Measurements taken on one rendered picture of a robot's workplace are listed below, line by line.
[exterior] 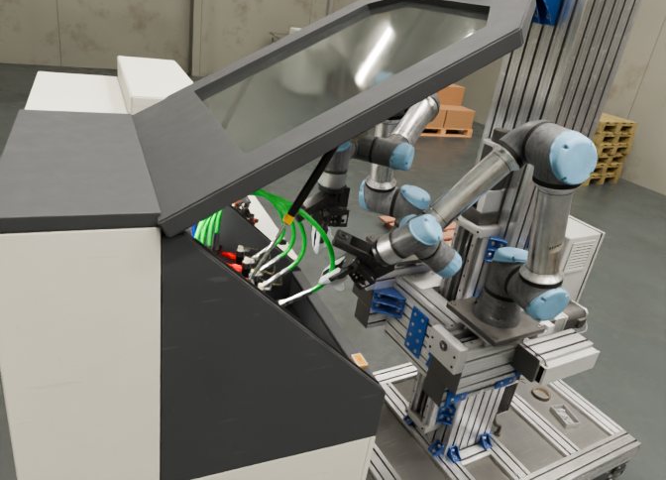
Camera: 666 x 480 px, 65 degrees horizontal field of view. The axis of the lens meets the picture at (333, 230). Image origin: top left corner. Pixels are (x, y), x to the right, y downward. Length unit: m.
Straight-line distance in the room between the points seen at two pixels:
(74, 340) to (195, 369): 0.25
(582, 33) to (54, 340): 1.54
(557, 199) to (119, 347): 1.06
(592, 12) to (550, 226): 0.64
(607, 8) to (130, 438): 1.68
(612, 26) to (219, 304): 1.38
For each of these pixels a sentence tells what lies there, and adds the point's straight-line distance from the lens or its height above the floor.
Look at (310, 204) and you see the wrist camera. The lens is 1.43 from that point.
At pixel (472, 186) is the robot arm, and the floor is 1.48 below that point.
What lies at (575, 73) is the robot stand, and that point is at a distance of 1.78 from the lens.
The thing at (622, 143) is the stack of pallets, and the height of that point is 0.57.
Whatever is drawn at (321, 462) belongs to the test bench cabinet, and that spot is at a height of 0.74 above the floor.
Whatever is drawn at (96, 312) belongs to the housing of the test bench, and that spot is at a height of 1.30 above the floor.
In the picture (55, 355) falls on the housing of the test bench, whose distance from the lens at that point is 1.14.
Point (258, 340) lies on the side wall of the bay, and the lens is 1.19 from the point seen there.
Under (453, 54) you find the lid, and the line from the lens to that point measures 1.14.
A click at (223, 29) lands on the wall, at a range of 11.33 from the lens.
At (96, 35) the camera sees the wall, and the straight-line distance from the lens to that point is 10.85.
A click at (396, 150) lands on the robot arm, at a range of 1.44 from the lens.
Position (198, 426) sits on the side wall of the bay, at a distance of 1.32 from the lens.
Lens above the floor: 1.90
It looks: 24 degrees down
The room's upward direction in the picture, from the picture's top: 9 degrees clockwise
